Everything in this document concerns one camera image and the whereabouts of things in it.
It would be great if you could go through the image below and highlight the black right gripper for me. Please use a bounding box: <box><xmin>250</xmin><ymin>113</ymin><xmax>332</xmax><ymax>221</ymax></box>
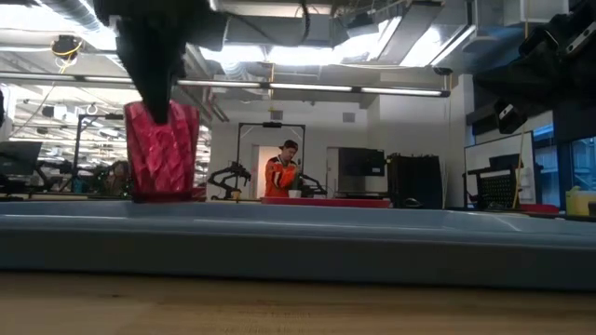
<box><xmin>472</xmin><ymin>0</ymin><xmax>596</xmax><ymax>111</ymax></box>

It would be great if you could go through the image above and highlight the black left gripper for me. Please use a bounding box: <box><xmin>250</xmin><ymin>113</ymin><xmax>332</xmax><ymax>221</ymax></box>
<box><xmin>92</xmin><ymin>0</ymin><xmax>229</xmax><ymax>125</ymax></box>

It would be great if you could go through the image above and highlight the red faceted plastic cup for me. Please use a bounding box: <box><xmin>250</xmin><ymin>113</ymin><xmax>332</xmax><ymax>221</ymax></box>
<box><xmin>123</xmin><ymin>100</ymin><xmax>202</xmax><ymax>204</ymax></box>

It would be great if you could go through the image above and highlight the red plastic plate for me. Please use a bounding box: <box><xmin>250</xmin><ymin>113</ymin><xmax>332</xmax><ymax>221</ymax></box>
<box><xmin>260</xmin><ymin>196</ymin><xmax>392</xmax><ymax>209</ymax></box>

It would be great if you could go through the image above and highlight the blue-grey plastic tray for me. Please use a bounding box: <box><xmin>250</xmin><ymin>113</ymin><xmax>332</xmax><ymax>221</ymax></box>
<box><xmin>0</xmin><ymin>199</ymin><xmax>596</xmax><ymax>292</ymax></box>

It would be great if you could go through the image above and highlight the white board panel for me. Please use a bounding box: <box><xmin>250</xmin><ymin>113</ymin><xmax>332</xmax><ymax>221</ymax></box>
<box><xmin>463</xmin><ymin>131</ymin><xmax>536</xmax><ymax>206</ymax></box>

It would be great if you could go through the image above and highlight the black pegboard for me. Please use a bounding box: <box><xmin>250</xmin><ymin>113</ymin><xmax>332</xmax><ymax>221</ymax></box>
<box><xmin>475</xmin><ymin>167</ymin><xmax>519</xmax><ymax>211</ymax></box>

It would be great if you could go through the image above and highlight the red box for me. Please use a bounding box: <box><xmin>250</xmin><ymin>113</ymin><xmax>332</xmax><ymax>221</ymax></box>
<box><xmin>519</xmin><ymin>203</ymin><xmax>561</xmax><ymax>216</ymax></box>

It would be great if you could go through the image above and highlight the yellow plastic container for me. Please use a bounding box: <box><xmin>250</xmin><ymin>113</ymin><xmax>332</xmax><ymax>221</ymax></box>
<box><xmin>564</xmin><ymin>185</ymin><xmax>596</xmax><ymax>218</ymax></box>

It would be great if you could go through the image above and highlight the black cabinet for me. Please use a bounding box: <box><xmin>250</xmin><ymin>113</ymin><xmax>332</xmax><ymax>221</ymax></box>
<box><xmin>386</xmin><ymin>152</ymin><xmax>444</xmax><ymax>210</ymax></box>

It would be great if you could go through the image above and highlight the long ceiling light bar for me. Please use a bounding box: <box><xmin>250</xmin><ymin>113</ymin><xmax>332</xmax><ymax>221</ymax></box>
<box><xmin>0</xmin><ymin>72</ymin><xmax>452</xmax><ymax>99</ymax></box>

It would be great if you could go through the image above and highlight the person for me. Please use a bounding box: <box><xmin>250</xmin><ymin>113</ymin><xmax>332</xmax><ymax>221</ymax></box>
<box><xmin>264</xmin><ymin>139</ymin><xmax>302</xmax><ymax>199</ymax></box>

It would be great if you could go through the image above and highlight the dark monitor screen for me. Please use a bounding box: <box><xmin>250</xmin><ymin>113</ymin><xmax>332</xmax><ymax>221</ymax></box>
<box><xmin>0</xmin><ymin>141</ymin><xmax>44</xmax><ymax>177</ymax></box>

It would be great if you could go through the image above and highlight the black monitor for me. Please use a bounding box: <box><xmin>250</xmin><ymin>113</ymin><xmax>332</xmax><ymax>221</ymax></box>
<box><xmin>337</xmin><ymin>147</ymin><xmax>386</xmax><ymax>178</ymax></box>

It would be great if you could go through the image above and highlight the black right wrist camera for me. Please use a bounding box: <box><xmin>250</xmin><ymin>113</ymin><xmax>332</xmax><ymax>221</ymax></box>
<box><xmin>493</xmin><ymin>100</ymin><xmax>530</xmax><ymax>136</ymax></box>

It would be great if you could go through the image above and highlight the yellow hanging cable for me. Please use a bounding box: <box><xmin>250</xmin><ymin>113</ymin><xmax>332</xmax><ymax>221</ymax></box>
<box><xmin>511</xmin><ymin>131</ymin><xmax>526</xmax><ymax>210</ymax></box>

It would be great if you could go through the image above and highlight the black cable reel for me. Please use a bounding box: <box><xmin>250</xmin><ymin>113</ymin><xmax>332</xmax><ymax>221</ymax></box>
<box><xmin>49</xmin><ymin>34</ymin><xmax>85</xmax><ymax>60</ymax></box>

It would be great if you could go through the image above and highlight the black tall stand frame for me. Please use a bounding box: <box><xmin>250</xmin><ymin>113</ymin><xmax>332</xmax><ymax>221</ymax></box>
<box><xmin>71</xmin><ymin>113</ymin><xmax>125</xmax><ymax>194</ymax></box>

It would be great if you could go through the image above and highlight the black background station frame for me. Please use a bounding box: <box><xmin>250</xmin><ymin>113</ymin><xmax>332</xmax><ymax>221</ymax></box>
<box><xmin>236</xmin><ymin>121</ymin><xmax>307</xmax><ymax>200</ymax></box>

